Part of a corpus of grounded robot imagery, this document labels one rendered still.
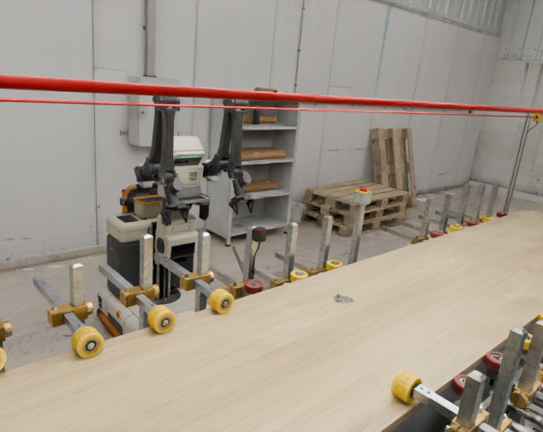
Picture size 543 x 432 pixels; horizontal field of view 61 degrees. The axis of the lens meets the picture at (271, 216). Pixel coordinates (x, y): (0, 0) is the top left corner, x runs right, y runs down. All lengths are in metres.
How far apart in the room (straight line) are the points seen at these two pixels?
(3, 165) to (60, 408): 3.07
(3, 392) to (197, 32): 3.94
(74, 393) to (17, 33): 3.22
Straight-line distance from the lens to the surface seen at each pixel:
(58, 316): 1.68
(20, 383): 1.51
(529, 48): 9.86
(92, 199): 4.53
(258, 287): 1.98
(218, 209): 4.94
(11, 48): 4.19
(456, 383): 1.63
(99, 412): 1.36
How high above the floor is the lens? 1.76
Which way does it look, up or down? 17 degrees down
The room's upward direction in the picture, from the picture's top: 5 degrees clockwise
